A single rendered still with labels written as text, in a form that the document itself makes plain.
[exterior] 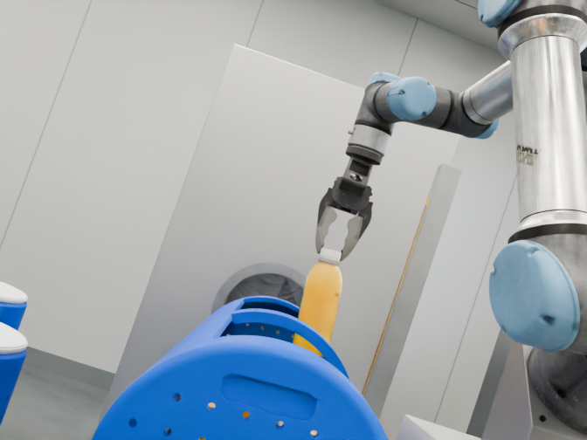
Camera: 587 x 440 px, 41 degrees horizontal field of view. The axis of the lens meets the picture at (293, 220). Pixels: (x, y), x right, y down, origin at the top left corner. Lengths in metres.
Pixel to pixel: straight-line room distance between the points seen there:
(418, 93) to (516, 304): 0.57
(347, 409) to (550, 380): 0.42
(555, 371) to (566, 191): 0.24
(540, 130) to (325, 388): 0.45
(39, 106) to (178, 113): 0.98
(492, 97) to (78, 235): 4.65
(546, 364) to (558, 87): 0.35
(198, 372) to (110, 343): 5.11
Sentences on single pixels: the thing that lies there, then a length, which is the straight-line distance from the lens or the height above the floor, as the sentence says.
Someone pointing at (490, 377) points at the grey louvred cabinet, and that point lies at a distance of 3.79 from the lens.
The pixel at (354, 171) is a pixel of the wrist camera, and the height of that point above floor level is 1.50.
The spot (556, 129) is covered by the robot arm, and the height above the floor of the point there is 1.56.
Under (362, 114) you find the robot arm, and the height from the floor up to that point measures 1.62.
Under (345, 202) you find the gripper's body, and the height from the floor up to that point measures 1.45.
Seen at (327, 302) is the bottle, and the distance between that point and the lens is 1.43.
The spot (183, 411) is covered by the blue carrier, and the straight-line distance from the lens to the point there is 0.70.
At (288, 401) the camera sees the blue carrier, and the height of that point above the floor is 1.19.
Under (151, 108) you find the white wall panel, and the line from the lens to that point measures 5.79.
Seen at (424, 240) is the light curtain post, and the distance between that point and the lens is 2.13.
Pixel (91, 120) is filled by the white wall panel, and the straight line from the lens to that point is 5.80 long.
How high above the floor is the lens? 1.31
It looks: 3 degrees up
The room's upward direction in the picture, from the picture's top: 19 degrees clockwise
